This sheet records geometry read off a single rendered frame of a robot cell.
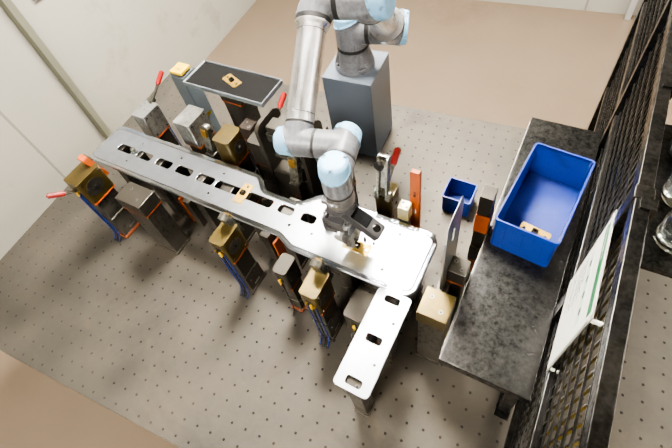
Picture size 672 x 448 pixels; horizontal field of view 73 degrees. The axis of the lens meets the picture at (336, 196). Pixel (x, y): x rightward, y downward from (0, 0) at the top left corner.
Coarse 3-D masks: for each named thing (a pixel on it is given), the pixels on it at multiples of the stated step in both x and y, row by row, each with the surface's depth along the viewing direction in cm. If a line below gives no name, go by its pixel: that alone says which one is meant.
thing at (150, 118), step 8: (144, 104) 182; (152, 104) 181; (136, 112) 180; (144, 112) 179; (152, 112) 180; (160, 112) 184; (136, 120) 181; (144, 120) 178; (152, 120) 181; (160, 120) 185; (144, 128) 184; (152, 128) 183; (160, 128) 186; (168, 128) 191; (160, 136) 188; (168, 136) 192; (176, 144) 198
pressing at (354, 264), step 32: (128, 128) 183; (96, 160) 176; (128, 160) 173; (192, 160) 168; (192, 192) 159; (224, 192) 157; (256, 192) 155; (256, 224) 147; (320, 224) 143; (384, 224) 140; (320, 256) 136; (352, 256) 135; (384, 256) 133; (416, 256) 132; (416, 288) 127
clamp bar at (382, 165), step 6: (378, 156) 128; (384, 156) 128; (390, 156) 128; (378, 162) 126; (384, 162) 130; (378, 168) 127; (384, 168) 131; (378, 174) 133; (384, 174) 133; (378, 180) 135; (384, 180) 135; (378, 186) 137; (384, 186) 137; (378, 192) 138; (378, 198) 140
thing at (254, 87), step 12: (204, 72) 173; (216, 72) 172; (228, 72) 170; (240, 72) 169; (204, 84) 168; (216, 84) 167; (228, 84) 166; (240, 84) 165; (252, 84) 164; (264, 84) 163; (276, 84) 162; (240, 96) 161; (252, 96) 160; (264, 96) 159
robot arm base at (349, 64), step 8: (368, 48) 165; (336, 56) 169; (344, 56) 164; (352, 56) 163; (360, 56) 163; (368, 56) 165; (336, 64) 170; (344, 64) 166; (352, 64) 165; (360, 64) 166; (368, 64) 166; (344, 72) 168; (352, 72) 166; (360, 72) 166; (368, 72) 168
